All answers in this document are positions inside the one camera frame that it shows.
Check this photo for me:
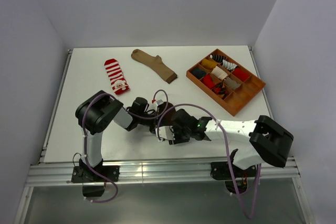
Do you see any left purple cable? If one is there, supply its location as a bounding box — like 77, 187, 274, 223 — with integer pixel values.
71, 89, 169, 204

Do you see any dark teal rolled sock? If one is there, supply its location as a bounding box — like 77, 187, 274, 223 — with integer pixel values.
191, 68, 207, 80

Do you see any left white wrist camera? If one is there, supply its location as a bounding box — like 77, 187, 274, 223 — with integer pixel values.
152, 99, 164, 111

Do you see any mustard yellow rolled sock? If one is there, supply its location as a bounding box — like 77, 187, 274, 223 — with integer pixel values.
201, 58, 217, 70

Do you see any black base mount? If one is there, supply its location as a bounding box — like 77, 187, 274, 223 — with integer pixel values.
71, 165, 120, 200
210, 162, 257, 194

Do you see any cream rolled sock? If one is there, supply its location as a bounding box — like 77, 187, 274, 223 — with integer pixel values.
211, 66, 228, 80

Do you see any tan beige sock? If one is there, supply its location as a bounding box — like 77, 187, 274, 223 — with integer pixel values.
131, 49, 177, 84

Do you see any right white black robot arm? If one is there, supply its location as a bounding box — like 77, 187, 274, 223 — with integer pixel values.
160, 109, 293, 177

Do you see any orange compartment organizer tray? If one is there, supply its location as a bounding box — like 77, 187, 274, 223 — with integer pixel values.
186, 49, 266, 116

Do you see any red rolled sock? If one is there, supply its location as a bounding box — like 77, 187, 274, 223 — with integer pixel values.
232, 67, 250, 82
202, 74, 215, 89

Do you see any red white striped santa sock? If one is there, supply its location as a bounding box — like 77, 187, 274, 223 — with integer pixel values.
104, 59, 130, 95

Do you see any brown striped cuff sock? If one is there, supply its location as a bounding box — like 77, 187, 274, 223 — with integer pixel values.
157, 102, 176, 126

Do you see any argyle patterned sock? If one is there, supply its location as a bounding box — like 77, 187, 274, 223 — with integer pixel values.
212, 82, 229, 100

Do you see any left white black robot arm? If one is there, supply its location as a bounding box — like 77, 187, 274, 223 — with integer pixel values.
75, 90, 166, 182

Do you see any aluminium frame rail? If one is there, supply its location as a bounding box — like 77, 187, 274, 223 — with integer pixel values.
13, 47, 316, 224

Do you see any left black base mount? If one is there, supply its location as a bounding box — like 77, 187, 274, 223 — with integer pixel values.
71, 165, 120, 200

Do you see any grey rolled sock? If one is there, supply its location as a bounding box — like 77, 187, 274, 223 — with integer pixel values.
224, 77, 240, 90

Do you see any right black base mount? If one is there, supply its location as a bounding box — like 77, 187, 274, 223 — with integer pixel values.
210, 162, 257, 194

